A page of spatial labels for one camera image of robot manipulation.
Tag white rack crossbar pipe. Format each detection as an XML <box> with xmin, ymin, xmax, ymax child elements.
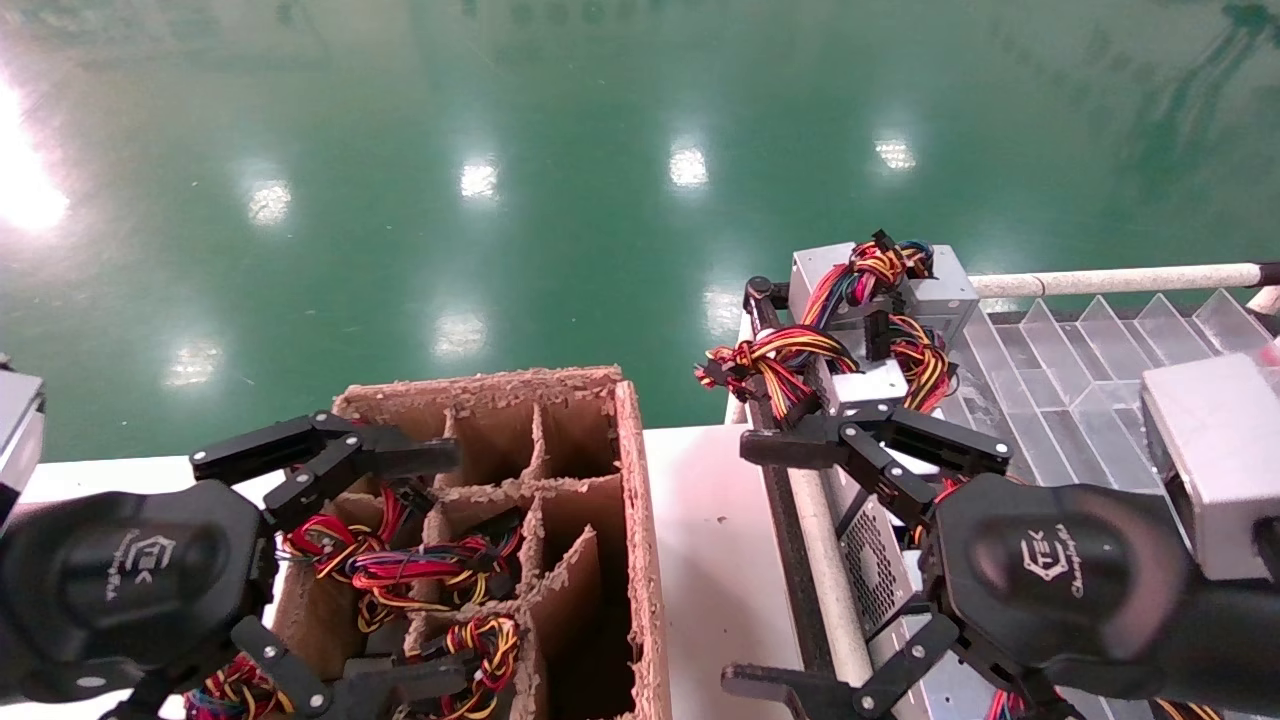
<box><xmin>970</xmin><ymin>262</ymin><xmax>1280</xmax><ymax>301</ymax></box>

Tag black pipe clamp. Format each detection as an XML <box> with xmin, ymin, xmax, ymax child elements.
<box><xmin>745</xmin><ymin>275</ymin><xmax>791</xmax><ymax>336</ymax></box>

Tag white rack roller pipe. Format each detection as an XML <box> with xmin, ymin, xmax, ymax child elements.
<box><xmin>788</xmin><ymin>465</ymin><xmax>877</xmax><ymax>691</ymax></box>

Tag silver power supply mesh grill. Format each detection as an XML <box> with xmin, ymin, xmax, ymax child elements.
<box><xmin>835</xmin><ymin>488</ymin><xmax>931</xmax><ymax>643</ymax></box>

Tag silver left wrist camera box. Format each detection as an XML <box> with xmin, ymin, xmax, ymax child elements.
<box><xmin>0</xmin><ymin>368</ymin><xmax>47</xmax><ymax>527</ymax></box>

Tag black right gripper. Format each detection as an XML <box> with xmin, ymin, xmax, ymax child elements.
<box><xmin>722</xmin><ymin>405</ymin><xmax>1191</xmax><ymax>720</ymax></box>

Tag brown cardboard box with dividers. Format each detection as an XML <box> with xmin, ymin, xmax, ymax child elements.
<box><xmin>270</xmin><ymin>365</ymin><xmax>673</xmax><ymax>720</ymax></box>

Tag silver power supply long cables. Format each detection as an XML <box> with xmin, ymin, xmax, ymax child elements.
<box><xmin>697</xmin><ymin>230</ymin><xmax>979</xmax><ymax>433</ymax></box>

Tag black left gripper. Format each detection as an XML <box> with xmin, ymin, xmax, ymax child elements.
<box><xmin>0</xmin><ymin>410</ymin><xmax>462</xmax><ymax>704</ymax></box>

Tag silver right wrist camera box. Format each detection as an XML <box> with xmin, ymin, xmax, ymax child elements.
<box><xmin>1140</xmin><ymin>353</ymin><xmax>1280</xmax><ymax>583</ymax></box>

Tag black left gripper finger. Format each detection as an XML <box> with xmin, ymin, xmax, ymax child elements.
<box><xmin>232</xmin><ymin>616</ymin><xmax>479</xmax><ymax>720</ymax></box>

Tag black rack rail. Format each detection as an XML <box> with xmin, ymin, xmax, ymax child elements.
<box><xmin>745</xmin><ymin>330</ymin><xmax>839</xmax><ymax>691</ymax></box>

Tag small silver power supply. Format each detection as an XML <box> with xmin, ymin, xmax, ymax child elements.
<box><xmin>812</xmin><ymin>310</ymin><xmax>959</xmax><ymax>421</ymax></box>

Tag wired units inside box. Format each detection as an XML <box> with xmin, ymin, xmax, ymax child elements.
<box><xmin>280</xmin><ymin>485</ymin><xmax>526</xmax><ymax>636</ymax></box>

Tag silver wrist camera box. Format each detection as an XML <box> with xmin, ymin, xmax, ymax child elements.
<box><xmin>1140</xmin><ymin>353</ymin><xmax>1280</xmax><ymax>583</ymax></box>
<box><xmin>0</xmin><ymin>368</ymin><xmax>47</xmax><ymax>527</ymax></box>

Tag transparent plastic slide panel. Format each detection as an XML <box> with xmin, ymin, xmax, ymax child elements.
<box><xmin>945</xmin><ymin>290</ymin><xmax>1280</xmax><ymax>501</ymax></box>

